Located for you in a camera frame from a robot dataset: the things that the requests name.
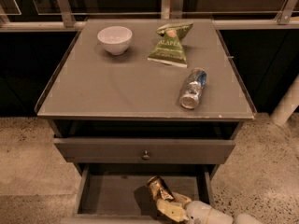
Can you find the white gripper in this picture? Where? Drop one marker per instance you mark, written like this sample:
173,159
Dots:
197,211

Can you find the orange soda can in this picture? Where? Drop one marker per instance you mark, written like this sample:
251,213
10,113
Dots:
159,190

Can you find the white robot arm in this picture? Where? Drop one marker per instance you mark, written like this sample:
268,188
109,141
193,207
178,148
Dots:
260,182

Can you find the open middle drawer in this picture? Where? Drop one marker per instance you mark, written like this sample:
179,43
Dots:
118,193

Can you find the blue silver can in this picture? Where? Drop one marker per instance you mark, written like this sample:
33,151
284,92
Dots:
192,88

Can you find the top drawer with knob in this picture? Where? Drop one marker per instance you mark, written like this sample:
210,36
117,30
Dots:
144,150

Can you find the green chip bag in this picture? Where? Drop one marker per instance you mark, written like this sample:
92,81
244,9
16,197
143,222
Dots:
169,49

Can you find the white bowl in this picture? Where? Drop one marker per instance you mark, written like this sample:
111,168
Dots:
115,39

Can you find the metal railing with glass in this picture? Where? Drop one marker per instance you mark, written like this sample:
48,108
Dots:
52,15

